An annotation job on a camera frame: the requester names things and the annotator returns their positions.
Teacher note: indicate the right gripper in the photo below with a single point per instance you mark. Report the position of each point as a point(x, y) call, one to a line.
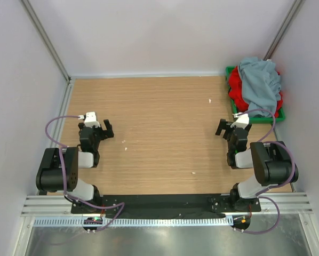
point(227, 127)

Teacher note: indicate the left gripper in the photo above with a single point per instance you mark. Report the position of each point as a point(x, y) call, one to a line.
point(108, 133)

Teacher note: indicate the blue-grey t shirt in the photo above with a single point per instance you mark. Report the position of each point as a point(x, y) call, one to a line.
point(261, 86)

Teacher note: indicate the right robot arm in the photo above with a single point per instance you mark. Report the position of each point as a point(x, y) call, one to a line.
point(270, 162)

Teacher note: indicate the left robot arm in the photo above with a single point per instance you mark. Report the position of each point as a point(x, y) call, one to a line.
point(58, 170)

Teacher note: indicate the red t shirt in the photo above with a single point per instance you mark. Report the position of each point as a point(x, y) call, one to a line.
point(235, 93)

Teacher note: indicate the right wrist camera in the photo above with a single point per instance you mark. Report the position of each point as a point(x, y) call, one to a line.
point(241, 120)

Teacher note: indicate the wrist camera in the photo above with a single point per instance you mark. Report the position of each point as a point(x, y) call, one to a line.
point(91, 120)
point(241, 120)

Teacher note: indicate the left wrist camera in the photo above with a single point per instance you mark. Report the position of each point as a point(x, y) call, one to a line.
point(91, 120)

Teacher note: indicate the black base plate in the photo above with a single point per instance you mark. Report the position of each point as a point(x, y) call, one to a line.
point(170, 205)

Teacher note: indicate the left aluminium frame post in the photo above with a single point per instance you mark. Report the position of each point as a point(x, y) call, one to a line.
point(45, 38)

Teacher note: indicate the aluminium frame post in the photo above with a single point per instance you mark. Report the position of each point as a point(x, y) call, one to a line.
point(45, 38)
point(284, 27)

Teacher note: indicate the aluminium front rail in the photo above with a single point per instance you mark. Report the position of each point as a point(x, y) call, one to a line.
point(288, 203)

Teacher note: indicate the right aluminium frame post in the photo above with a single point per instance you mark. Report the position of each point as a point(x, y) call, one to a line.
point(284, 27)

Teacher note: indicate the white slotted cable duct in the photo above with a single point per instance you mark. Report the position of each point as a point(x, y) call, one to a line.
point(95, 221)

